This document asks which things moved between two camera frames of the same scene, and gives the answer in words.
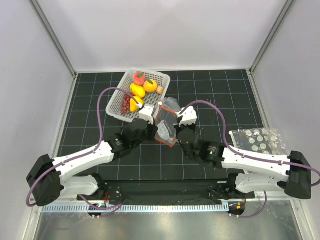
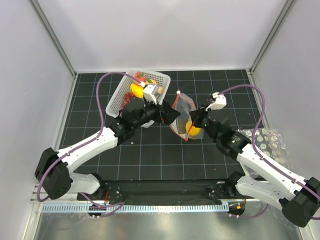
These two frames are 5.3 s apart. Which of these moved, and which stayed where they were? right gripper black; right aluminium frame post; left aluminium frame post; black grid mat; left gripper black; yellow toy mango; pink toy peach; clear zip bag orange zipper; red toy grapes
Moved: left gripper black; right gripper black; clear zip bag orange zipper
Stayed: pink toy peach; yellow toy mango; black grid mat; red toy grapes; left aluminium frame post; right aluminium frame post
